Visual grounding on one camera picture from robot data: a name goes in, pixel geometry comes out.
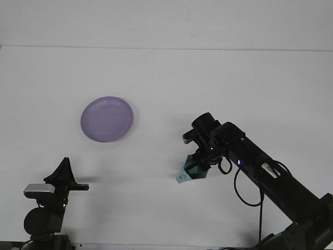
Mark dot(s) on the pale blue faceted cup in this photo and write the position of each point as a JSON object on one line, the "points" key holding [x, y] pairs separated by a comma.
{"points": [[182, 178]]}

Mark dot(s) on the pale purple round plate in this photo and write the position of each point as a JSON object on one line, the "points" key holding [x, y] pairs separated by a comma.
{"points": [[106, 119]]}

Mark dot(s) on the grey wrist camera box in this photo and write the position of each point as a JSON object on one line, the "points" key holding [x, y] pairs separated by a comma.
{"points": [[39, 188], [187, 141]]}

